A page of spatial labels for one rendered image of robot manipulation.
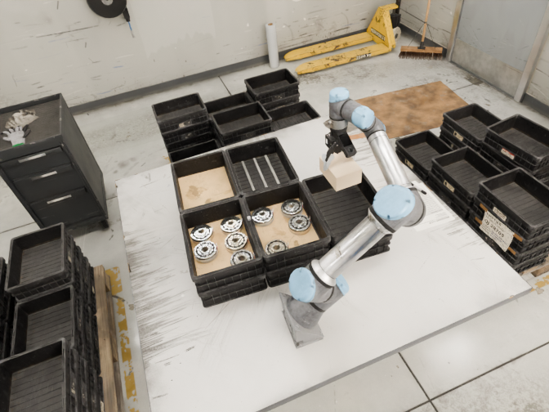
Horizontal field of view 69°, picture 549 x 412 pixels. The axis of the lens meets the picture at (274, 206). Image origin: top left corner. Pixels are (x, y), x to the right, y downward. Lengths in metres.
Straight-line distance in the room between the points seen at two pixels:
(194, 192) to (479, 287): 1.42
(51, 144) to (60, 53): 2.06
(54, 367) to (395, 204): 1.70
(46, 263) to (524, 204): 2.75
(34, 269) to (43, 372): 0.68
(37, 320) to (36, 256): 0.39
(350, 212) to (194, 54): 3.42
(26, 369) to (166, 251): 0.82
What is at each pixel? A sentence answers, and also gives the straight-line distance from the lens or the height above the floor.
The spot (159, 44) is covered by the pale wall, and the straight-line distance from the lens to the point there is 4.86.
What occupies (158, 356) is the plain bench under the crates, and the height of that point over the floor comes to 0.70.
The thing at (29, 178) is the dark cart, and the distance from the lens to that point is 3.08.
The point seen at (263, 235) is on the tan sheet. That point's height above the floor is 0.83.
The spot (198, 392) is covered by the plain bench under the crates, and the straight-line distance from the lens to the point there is 1.69.
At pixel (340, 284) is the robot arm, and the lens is 1.53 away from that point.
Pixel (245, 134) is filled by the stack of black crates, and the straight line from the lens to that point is 3.03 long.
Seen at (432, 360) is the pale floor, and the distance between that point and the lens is 2.52.
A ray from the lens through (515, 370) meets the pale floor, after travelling 2.63.
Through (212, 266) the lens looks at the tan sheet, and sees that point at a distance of 1.80.
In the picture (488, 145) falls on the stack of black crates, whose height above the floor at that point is 0.48.
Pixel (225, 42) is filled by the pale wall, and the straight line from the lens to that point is 5.01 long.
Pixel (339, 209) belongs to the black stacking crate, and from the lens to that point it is 1.96.
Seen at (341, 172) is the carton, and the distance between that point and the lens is 1.71.
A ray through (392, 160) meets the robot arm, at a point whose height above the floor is 1.28.
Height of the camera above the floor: 2.23
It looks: 45 degrees down
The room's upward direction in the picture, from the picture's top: 8 degrees counter-clockwise
